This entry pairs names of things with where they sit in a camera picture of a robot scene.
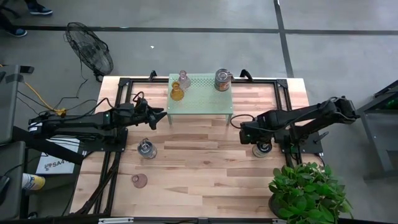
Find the black floor fan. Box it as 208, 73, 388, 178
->
64, 21, 114, 82

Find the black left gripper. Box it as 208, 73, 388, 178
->
126, 104, 168, 131

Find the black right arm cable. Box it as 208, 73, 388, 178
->
229, 113, 256, 130

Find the white and yellow object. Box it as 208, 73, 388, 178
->
21, 172, 47, 191

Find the purple glass candle holder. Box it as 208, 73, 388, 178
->
178, 70, 192, 91
131, 173, 149, 189

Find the person's leg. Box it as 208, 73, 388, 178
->
0, 9, 16, 32

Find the green potted plant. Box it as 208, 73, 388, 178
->
267, 161, 354, 224

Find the black stand strut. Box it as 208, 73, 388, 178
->
12, 126, 85, 166

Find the person's foot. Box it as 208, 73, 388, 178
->
4, 27, 28, 38
26, 1, 53, 16

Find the amber glass candle holder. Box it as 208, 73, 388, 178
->
170, 81, 185, 102

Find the white paper sign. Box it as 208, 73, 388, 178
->
35, 138, 81, 175

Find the grey metal cart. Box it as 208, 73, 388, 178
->
0, 140, 27, 220
356, 79, 398, 181
0, 63, 35, 146

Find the orange label candle tin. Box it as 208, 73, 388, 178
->
213, 68, 234, 92

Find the floral label candle tin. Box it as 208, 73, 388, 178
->
137, 138, 158, 160

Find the white label candle tin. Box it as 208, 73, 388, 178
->
251, 141, 274, 159

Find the green perforated metal shelf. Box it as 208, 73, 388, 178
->
167, 73, 234, 126

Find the yellow cable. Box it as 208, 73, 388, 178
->
0, 63, 68, 116

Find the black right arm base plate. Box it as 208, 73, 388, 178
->
279, 130, 325, 156

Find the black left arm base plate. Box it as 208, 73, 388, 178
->
79, 127, 129, 154

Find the black aluminium table frame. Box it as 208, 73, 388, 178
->
73, 76, 304, 218

